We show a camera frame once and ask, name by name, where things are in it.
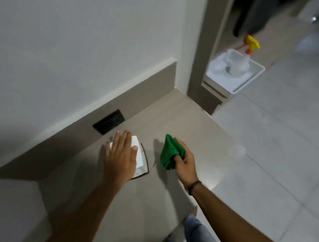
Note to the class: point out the person's right hand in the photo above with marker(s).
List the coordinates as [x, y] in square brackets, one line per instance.
[187, 167]

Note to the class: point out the person's left hand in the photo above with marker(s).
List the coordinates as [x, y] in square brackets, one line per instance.
[119, 162]

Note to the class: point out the green cloth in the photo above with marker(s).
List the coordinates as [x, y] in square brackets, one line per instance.
[170, 154]

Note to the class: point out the white card holder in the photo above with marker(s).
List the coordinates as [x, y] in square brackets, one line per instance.
[140, 159]

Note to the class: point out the person's right forearm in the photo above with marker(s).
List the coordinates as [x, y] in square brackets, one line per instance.
[224, 217]

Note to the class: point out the person's left forearm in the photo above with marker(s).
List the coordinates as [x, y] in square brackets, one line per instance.
[82, 217]

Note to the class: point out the person's blue jeans leg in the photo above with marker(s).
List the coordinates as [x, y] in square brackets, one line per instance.
[197, 229]

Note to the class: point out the dark wristband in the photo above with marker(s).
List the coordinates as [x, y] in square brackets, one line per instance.
[194, 185]

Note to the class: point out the low wooden television shelf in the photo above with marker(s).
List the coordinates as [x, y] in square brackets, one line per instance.
[214, 87]

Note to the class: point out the wooden vertical panel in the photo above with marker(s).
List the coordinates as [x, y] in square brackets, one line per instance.
[204, 62]

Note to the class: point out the white plastic tray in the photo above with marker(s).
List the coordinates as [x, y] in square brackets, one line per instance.
[249, 74]

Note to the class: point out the clear spray bottle yellow trigger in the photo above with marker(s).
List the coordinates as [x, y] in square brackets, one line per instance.
[239, 64]

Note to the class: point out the black wall socket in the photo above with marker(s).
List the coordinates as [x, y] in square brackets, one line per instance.
[109, 122]

